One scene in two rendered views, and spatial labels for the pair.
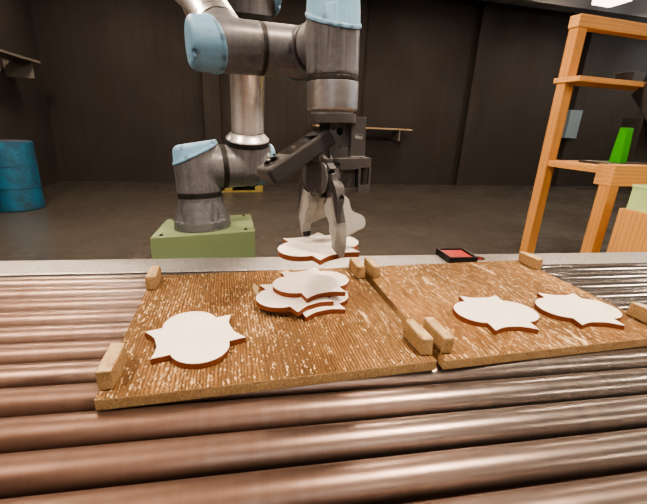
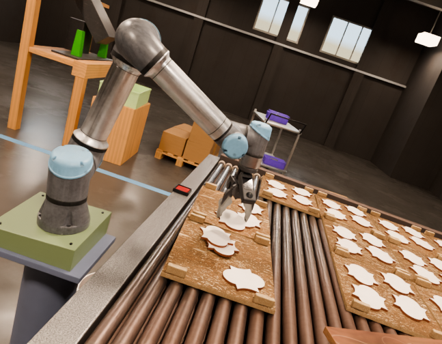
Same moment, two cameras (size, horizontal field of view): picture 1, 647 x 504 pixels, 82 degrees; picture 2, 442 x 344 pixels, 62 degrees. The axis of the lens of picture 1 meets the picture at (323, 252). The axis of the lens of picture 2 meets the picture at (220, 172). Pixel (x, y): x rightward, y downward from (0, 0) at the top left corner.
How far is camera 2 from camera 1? 130 cm
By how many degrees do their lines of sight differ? 71
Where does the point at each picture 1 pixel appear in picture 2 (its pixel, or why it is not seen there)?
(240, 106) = (111, 122)
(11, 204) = not seen: outside the picture
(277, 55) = not seen: hidden behind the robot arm
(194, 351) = (257, 282)
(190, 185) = (83, 193)
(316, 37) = (264, 144)
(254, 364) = (264, 274)
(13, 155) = not seen: outside the picture
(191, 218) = (82, 220)
